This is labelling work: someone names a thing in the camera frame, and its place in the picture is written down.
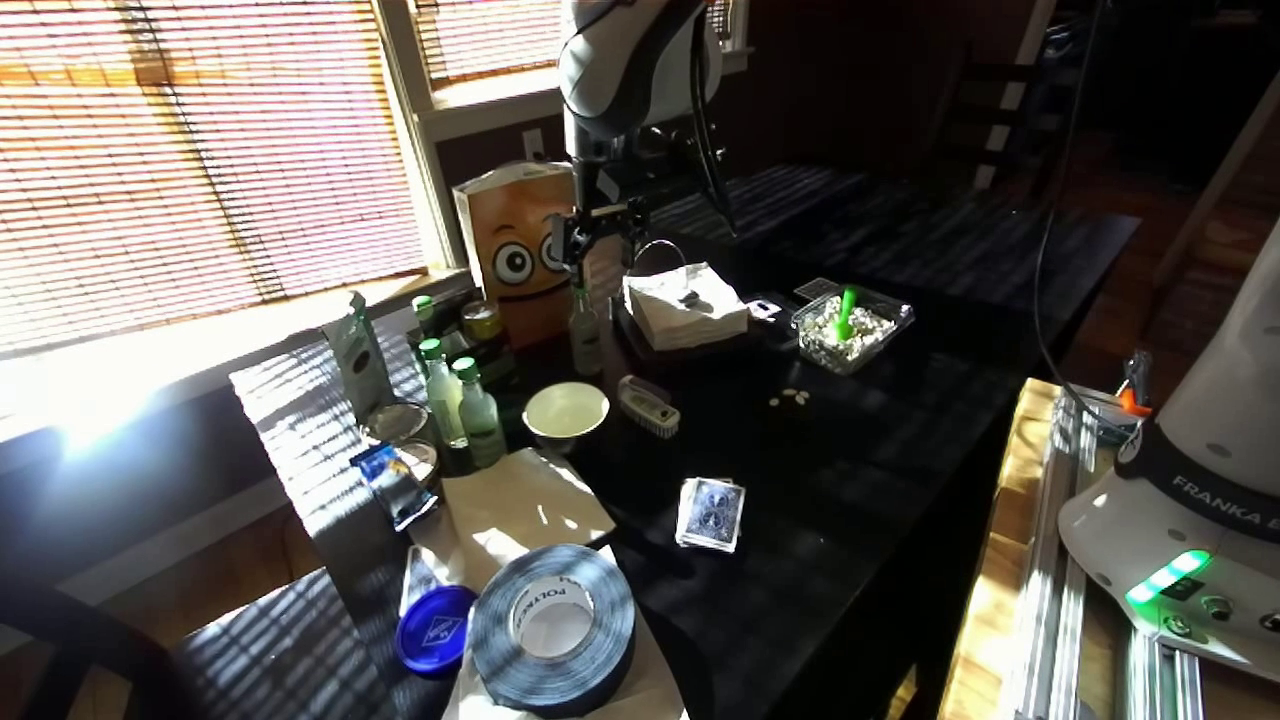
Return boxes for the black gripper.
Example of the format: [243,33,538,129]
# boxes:
[560,149,657,268]

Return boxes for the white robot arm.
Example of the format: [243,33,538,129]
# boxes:
[581,169,1280,685]

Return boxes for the green glass bottle back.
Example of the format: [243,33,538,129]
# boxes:
[415,336,468,453]

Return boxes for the green glass bottle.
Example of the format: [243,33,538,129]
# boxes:
[451,355,508,467]
[415,336,468,453]

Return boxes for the green glass bottle front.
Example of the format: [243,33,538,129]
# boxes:
[451,355,508,467]

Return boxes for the orange bag with cartoon eyes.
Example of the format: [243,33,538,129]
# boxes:
[451,159,576,347]

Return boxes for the stack of white napkins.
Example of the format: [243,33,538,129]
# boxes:
[624,264,747,350]

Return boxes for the dark jar with gold lid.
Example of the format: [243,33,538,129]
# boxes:
[459,299,511,382]

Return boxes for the small white rectangular case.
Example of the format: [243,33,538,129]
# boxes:
[616,375,679,440]

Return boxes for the white ceramic bowl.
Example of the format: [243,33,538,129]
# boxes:
[522,381,611,440]

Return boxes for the green plastic utensil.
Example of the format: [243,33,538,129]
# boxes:
[836,284,856,338]

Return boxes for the white seeds on table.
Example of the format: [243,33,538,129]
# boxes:
[769,386,813,409]

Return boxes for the clear plastic food container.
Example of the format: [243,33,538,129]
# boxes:
[792,284,918,375]

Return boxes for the blue playing card pack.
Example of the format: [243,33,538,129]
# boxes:
[675,475,747,550]

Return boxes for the small blue card packet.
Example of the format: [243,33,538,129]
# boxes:
[352,443,408,487]

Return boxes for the dark wooden chair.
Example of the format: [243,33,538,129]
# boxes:
[933,0,1114,203]

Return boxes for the blue plastic lid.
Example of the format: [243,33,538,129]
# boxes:
[396,585,478,676]

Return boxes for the grey duct tape roll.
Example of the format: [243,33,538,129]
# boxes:
[468,545,636,717]

